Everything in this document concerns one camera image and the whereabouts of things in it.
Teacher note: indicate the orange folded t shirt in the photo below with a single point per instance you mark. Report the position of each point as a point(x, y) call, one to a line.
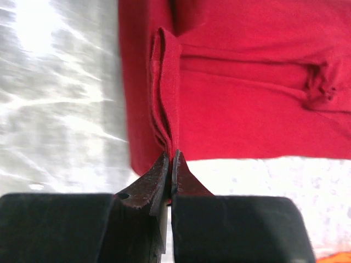
point(342, 257)

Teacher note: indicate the red t shirt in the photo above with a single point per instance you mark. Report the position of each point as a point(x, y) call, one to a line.
point(236, 79)

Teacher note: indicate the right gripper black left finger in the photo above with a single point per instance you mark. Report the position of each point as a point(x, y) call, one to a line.
point(129, 226)

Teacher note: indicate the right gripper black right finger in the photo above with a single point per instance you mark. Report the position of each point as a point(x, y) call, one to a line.
point(210, 228)

